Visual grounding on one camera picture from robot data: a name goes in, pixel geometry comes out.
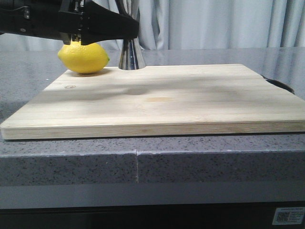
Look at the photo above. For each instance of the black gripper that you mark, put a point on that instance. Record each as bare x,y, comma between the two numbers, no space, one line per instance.
68,20

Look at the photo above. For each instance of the steel double jigger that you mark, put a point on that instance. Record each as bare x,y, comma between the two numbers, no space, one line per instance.
131,55

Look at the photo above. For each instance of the yellow lemon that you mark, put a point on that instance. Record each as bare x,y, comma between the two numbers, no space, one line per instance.
84,59

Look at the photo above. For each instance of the light wooden cutting board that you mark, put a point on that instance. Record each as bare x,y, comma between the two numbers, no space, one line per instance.
158,100

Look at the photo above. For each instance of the white QR code label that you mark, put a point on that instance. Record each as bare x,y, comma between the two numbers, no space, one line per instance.
288,216

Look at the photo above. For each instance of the black cutting board handle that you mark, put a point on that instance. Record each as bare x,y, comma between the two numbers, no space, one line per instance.
279,84

